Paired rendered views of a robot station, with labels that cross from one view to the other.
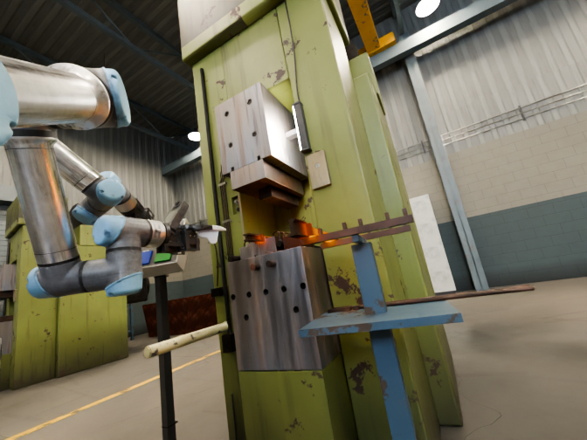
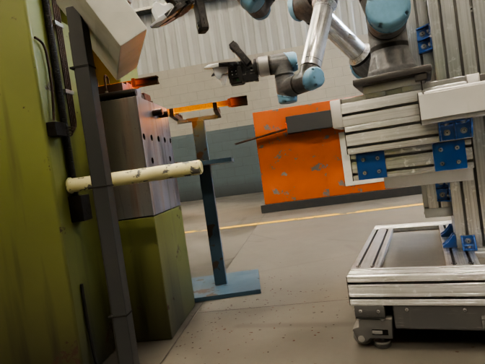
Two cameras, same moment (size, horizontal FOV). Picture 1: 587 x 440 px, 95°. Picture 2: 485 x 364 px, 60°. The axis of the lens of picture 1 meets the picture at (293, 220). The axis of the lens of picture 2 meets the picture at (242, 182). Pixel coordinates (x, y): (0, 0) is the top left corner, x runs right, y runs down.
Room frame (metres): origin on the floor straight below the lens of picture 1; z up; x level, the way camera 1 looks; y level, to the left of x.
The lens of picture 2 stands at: (1.39, 1.91, 0.60)
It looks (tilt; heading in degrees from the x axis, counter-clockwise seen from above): 2 degrees down; 251
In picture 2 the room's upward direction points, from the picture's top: 8 degrees counter-clockwise
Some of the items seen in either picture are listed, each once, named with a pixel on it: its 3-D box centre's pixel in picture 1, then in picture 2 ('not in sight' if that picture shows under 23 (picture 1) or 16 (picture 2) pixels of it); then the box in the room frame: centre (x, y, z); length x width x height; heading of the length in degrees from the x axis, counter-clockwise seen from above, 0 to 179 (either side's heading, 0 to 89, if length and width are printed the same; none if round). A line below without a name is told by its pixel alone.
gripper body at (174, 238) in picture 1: (176, 238); (242, 71); (0.79, 0.36, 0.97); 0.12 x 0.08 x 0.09; 154
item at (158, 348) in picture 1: (193, 337); (134, 176); (1.27, 0.53, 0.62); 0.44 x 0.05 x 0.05; 154
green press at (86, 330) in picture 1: (81, 279); not in sight; (4.85, 3.97, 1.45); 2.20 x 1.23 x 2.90; 152
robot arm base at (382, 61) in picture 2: not in sight; (390, 61); (0.46, 0.80, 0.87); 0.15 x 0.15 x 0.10
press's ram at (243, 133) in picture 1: (270, 141); not in sight; (1.37, 0.05, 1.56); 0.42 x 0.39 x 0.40; 154
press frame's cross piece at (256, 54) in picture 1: (272, 81); not in sight; (1.51, -0.01, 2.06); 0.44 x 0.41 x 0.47; 154
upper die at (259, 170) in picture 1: (270, 184); not in sight; (1.39, 0.09, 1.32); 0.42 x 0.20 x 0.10; 154
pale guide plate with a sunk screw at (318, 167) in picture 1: (318, 169); not in sight; (1.18, -0.16, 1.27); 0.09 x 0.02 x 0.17; 64
